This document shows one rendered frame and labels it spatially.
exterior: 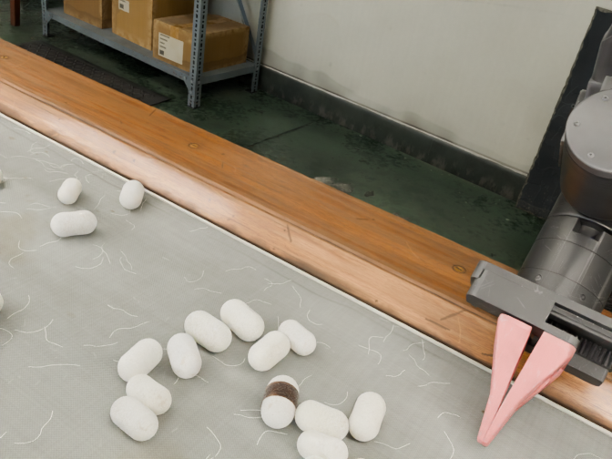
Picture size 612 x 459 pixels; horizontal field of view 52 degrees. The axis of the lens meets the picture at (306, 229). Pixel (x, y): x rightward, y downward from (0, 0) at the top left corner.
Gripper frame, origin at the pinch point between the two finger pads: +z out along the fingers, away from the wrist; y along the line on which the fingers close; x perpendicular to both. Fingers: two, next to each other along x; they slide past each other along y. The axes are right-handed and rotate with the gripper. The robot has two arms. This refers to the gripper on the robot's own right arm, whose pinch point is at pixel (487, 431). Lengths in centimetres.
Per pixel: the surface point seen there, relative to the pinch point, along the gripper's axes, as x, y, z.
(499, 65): 154, -57, -137
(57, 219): -2.1, -36.5, 2.8
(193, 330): -3.0, -19.8, 4.4
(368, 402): -1.9, -7.0, 2.4
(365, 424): -2.8, -6.3, 3.7
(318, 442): -4.6, -7.9, 6.0
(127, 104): 11, -50, -13
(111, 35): 159, -229, -92
